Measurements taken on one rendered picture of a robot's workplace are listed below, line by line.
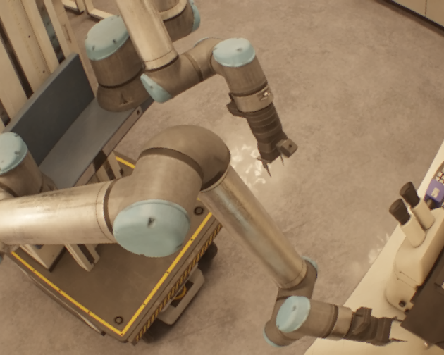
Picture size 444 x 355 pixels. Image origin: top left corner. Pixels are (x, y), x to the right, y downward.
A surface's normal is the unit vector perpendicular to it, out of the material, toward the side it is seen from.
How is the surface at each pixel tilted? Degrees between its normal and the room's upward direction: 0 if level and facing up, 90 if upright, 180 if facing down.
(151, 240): 87
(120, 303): 0
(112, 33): 5
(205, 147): 60
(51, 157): 0
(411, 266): 78
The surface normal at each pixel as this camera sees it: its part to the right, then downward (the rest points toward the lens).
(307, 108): -0.15, -0.55
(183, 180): 0.65, -0.25
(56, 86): 0.83, 0.38
